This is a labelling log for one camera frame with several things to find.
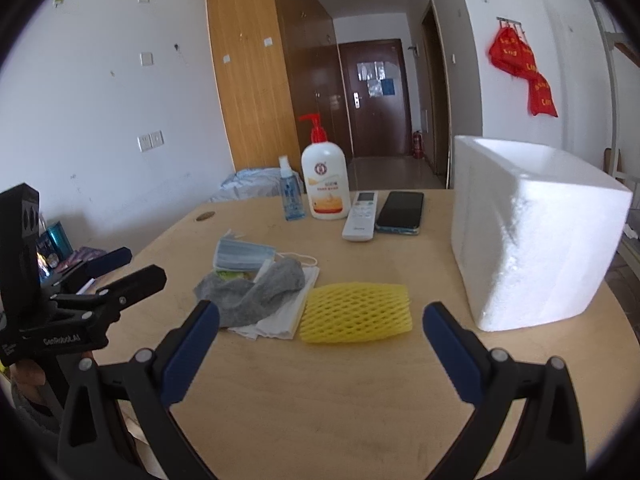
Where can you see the dark brown entrance door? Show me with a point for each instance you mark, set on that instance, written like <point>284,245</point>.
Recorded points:
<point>376,90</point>

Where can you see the yellow foam fruit net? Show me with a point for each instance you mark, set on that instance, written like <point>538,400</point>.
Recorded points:
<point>350,313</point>

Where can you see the green wet wipes packet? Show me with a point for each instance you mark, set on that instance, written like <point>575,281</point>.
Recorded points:
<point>230,275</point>

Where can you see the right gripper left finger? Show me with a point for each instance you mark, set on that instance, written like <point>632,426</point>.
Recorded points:
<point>94,440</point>

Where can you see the white wall switch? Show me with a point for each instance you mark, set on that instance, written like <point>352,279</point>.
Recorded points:
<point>146,58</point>

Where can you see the wooden wardrobe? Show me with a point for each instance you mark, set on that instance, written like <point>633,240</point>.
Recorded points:
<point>276,61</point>

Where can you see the grey sock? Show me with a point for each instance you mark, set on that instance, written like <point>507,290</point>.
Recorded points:
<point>241,302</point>

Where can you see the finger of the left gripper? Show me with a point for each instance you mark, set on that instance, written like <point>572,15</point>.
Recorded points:
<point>104,264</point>
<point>134,287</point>

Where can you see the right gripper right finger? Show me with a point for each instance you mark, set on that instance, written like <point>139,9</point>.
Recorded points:
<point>548,441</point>

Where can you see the white styrofoam box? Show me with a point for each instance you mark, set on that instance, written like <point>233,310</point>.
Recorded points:
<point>534,231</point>

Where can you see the black smartphone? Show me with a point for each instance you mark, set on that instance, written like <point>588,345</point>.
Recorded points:
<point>401,213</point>

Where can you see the white tissue cloth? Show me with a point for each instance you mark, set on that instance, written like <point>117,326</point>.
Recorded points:
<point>283,323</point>

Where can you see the blue surgical face mask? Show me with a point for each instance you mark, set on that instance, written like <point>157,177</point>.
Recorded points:
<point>236,255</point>

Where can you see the person's left hand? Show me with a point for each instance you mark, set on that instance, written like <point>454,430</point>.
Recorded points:
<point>30,380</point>

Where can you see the red fire extinguisher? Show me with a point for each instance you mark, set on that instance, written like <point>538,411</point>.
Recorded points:
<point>417,145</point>

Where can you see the red hanging cloth bags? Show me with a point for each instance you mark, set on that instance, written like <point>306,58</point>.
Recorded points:
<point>511,53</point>

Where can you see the blue spray bottle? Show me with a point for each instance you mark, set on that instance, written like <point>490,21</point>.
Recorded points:
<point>290,191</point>

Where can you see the light blue bedding bundle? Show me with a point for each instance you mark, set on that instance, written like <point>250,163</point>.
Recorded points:
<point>249,183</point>

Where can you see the white lotion pump bottle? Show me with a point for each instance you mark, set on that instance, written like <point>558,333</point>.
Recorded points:
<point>325,174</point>

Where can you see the white remote control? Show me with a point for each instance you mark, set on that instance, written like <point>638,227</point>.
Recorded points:
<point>360,223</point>

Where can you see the white wall outlet plate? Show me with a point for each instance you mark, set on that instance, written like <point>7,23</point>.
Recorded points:
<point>151,140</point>

